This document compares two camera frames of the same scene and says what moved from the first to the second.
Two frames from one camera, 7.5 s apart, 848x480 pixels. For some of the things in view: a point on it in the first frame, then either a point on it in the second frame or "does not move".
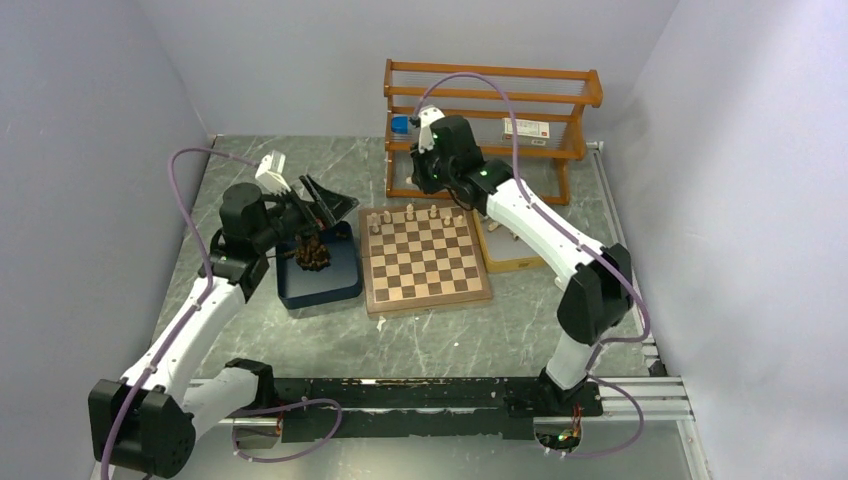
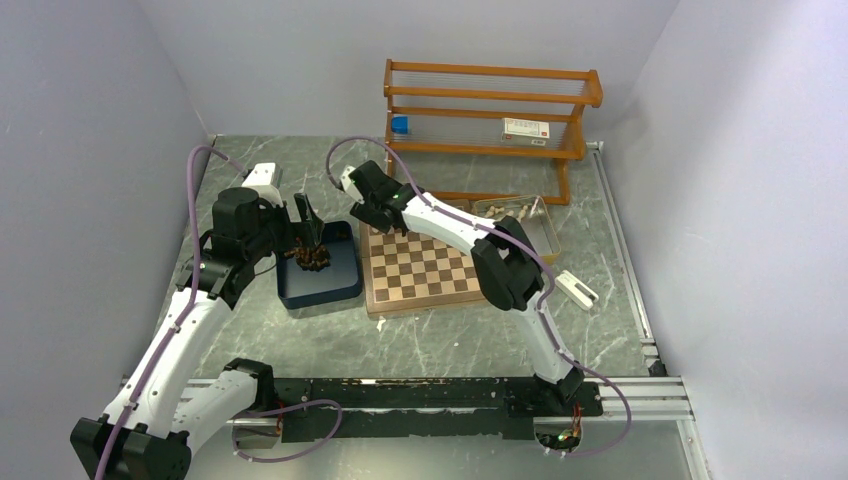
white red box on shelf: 529,132 does not move
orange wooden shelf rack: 529,119 does not move
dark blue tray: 339,283 does not move
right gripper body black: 434,175 → 365,212
